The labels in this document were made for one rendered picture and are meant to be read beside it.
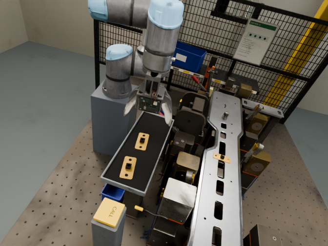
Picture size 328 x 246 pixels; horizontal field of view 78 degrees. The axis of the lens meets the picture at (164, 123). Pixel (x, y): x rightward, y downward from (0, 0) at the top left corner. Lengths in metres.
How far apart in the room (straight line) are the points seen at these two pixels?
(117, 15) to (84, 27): 3.47
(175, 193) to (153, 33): 0.47
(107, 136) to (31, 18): 3.58
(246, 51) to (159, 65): 1.36
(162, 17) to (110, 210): 0.48
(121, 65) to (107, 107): 0.23
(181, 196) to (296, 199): 0.99
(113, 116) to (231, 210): 0.68
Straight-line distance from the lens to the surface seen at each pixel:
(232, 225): 0.84
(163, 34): 0.48
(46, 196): 1.18
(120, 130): 1.12
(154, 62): 0.50
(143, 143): 0.73
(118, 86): 1.01
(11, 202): 2.07
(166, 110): 0.62
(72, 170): 1.24
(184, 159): 0.83
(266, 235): 0.86
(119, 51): 0.95
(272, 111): 1.60
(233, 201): 0.90
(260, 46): 1.82
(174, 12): 0.48
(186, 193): 0.70
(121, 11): 0.58
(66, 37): 4.27
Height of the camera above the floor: 1.68
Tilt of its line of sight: 39 degrees down
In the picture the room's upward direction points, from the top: 14 degrees clockwise
